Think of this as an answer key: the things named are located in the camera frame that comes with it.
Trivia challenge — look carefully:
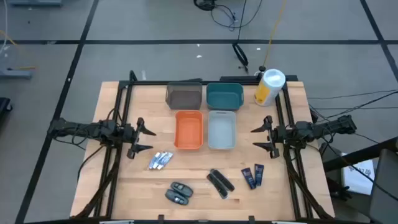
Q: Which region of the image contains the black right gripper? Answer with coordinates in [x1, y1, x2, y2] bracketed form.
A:
[251, 115, 290, 159]

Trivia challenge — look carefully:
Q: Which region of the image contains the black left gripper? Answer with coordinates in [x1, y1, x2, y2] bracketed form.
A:
[121, 117, 157, 160]

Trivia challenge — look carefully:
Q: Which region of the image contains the small white blue toothpaste tube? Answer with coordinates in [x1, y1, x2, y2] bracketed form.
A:
[156, 152, 174, 170]
[152, 151, 168, 170]
[148, 152, 162, 170]

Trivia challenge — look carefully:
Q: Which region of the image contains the dark blue travel tube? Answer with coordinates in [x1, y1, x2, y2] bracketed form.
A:
[241, 167, 257, 190]
[254, 164, 265, 187]

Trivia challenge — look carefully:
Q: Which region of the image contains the dark grey oval case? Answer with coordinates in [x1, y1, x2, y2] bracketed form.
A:
[164, 189, 190, 206]
[170, 181, 194, 198]

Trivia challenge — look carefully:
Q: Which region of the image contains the white plastic bin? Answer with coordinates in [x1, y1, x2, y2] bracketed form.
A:
[207, 110, 237, 150]

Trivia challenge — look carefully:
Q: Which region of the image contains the orange plastic bin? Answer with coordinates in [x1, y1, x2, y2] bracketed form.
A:
[174, 110, 205, 151]

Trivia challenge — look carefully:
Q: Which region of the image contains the white yellow wipes canister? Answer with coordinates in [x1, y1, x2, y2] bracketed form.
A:
[254, 68, 286, 107]

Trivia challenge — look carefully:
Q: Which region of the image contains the grey translucent plastic bin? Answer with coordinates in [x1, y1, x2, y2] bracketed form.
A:
[165, 82, 203, 110]

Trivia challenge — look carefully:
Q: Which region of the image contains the teal plastic bin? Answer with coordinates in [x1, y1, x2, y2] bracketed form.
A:
[206, 82, 244, 111]

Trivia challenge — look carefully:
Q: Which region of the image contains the black metal beam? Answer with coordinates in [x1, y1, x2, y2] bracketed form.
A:
[323, 136, 398, 172]

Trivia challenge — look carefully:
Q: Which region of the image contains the white cardboard box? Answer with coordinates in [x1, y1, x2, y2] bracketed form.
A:
[341, 152, 376, 196]

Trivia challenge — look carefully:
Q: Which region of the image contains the grey chair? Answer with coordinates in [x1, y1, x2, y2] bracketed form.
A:
[369, 148, 398, 224]

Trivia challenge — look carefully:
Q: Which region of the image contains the black floor equipment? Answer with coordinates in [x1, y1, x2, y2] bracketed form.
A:
[0, 97, 13, 121]

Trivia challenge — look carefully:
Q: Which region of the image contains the black aluminium table frame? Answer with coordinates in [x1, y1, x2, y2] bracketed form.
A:
[73, 70, 336, 222]

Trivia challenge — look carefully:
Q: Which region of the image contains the black strap loop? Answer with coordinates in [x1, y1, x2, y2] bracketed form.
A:
[232, 42, 249, 74]

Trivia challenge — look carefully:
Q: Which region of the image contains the thin black floor cable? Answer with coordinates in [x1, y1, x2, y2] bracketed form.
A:
[307, 89, 398, 100]

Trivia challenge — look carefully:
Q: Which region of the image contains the yellow hanging cable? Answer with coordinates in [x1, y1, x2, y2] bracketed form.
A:
[262, 0, 289, 68]

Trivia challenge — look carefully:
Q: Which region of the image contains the black floor cable bundle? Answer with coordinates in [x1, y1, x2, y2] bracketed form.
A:
[193, 0, 264, 32]

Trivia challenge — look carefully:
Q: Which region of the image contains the yellow floor cable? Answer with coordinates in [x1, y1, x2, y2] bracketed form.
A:
[0, 29, 37, 71]

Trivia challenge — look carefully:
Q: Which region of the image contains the grey floor base plate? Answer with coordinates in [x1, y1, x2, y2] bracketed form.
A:
[7, 0, 63, 7]
[0, 68, 34, 80]

